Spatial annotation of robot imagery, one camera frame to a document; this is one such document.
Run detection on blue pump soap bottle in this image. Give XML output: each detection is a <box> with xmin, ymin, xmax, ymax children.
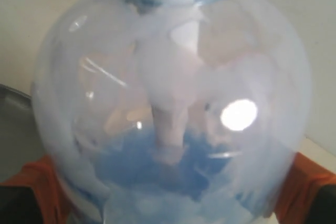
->
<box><xmin>31</xmin><ymin>0</ymin><xmax>311</xmax><ymax>223</ymax></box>

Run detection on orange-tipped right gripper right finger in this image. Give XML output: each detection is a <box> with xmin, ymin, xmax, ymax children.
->
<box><xmin>274</xmin><ymin>153</ymin><xmax>335</xmax><ymax>223</ymax></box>

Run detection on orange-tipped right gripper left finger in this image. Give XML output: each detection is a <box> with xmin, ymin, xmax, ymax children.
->
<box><xmin>1</xmin><ymin>155</ymin><xmax>71</xmax><ymax>224</ymax></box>

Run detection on round metal plate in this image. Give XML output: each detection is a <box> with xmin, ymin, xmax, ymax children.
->
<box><xmin>0</xmin><ymin>83</ymin><xmax>36</xmax><ymax>162</ymax></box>

